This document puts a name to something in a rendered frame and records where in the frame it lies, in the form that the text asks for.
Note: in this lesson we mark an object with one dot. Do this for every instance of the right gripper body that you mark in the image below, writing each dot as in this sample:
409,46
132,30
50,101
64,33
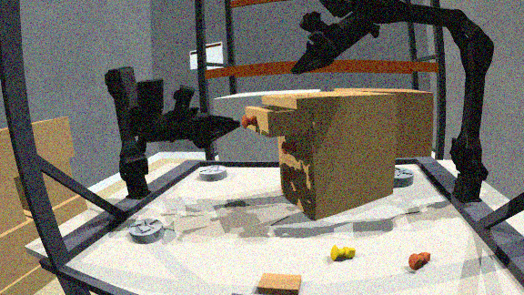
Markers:
338,39

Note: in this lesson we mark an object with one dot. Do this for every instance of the brown wooden chest of drawers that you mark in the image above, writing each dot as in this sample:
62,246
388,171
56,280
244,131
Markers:
347,159

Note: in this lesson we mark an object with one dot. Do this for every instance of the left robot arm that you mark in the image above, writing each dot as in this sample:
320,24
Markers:
144,96

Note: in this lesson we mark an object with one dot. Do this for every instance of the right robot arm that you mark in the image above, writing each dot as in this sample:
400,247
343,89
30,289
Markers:
476,53

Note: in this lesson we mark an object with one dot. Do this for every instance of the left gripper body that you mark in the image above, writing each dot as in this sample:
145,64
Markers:
177,128

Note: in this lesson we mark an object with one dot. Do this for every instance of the tan wooden drawer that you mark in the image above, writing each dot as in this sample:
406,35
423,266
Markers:
286,121

